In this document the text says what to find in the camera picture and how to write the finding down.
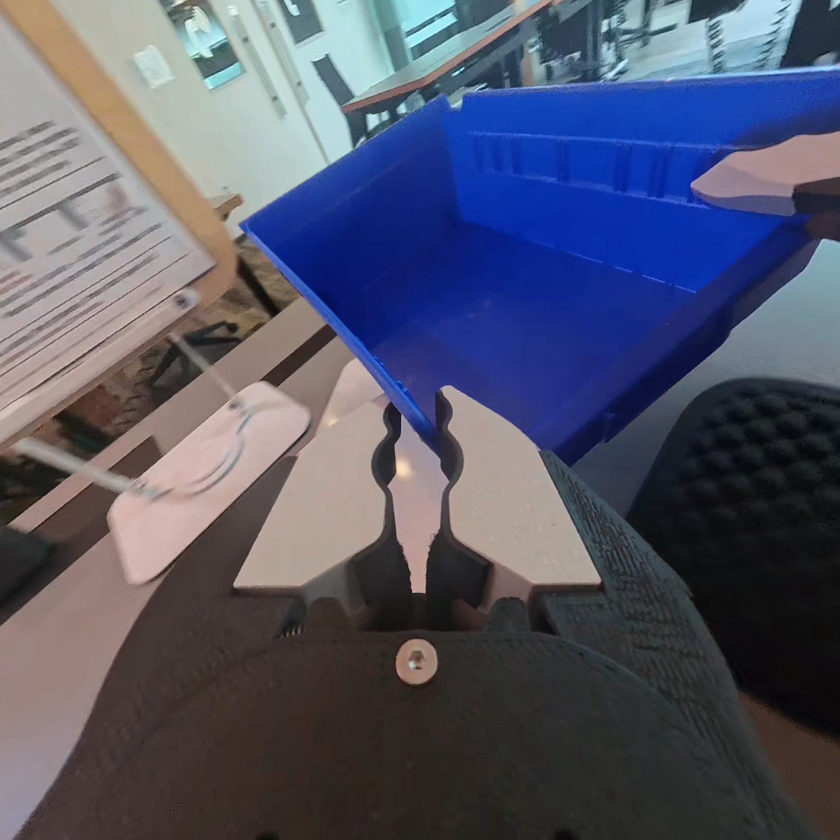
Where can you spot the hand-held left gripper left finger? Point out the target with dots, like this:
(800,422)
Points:
(315,518)

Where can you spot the blue plastic storage bin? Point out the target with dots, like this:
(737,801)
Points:
(525,315)

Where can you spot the black textured cushion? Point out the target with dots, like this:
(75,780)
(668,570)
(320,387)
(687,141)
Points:
(754,525)

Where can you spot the wooden office desk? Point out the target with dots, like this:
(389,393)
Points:
(446,59)

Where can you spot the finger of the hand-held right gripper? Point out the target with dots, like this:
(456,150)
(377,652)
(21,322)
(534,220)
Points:
(754,180)

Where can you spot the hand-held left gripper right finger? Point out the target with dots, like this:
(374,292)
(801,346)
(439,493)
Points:
(518,518)

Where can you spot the white metal desk stand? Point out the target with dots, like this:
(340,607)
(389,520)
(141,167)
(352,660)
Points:
(197,459)

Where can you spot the black office chair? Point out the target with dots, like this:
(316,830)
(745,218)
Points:
(197,338)
(341,92)

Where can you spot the white whiteboard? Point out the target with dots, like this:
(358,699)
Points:
(354,394)

